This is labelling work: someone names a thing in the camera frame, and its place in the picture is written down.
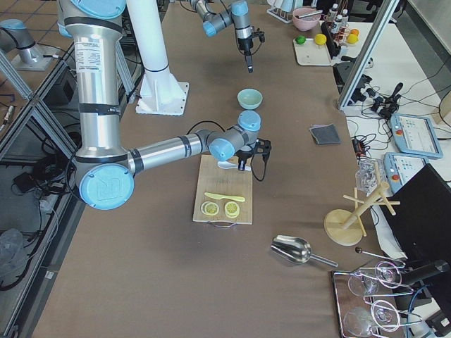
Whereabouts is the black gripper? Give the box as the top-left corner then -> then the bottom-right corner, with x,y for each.
236,139 -> 271,171
236,27 -> 265,73

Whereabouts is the white ceramic spoon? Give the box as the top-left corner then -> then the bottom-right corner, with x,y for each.
217,161 -> 252,171

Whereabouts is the light green bowl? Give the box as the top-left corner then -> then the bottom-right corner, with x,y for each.
237,88 -> 263,110

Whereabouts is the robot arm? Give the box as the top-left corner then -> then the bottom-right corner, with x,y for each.
58,1 -> 271,210
189,0 -> 265,73

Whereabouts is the pink ribbed bowl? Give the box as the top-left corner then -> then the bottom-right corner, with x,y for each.
292,7 -> 321,32

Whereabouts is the bamboo cutting board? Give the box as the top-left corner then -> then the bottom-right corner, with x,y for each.
192,155 -> 253,225

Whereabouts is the yellow plastic knife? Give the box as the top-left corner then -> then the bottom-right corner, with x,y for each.
204,192 -> 246,203

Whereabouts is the green lime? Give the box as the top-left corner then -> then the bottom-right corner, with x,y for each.
295,35 -> 307,45

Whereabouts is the lemon slice lower bottom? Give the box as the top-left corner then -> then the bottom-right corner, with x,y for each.
199,201 -> 219,217

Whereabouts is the beige rabbit tray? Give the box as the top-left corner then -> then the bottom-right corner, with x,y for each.
292,38 -> 332,66

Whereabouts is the yellow lemon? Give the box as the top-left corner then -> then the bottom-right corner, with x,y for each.
314,34 -> 327,46

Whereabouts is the grey folded cloth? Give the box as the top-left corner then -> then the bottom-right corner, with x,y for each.
309,124 -> 341,145

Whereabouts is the metal scoop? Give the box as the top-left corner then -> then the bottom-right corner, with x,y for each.
271,234 -> 338,268

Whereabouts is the wooden mug tree stand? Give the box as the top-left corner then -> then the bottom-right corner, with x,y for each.
323,163 -> 400,246

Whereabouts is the teach pendant lower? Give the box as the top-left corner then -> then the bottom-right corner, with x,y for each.
383,152 -> 429,193

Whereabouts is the teach pendant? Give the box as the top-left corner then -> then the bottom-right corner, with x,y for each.
390,113 -> 443,158
383,152 -> 429,193

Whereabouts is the teach pendant upper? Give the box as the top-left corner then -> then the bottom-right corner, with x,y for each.
390,113 -> 443,158

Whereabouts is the black monitor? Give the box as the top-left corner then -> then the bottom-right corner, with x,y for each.
384,164 -> 450,262

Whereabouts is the wine glass rack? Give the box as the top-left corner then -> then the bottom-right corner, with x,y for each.
331,261 -> 422,337

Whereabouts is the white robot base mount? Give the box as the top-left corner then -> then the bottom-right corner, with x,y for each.
126,0 -> 189,116

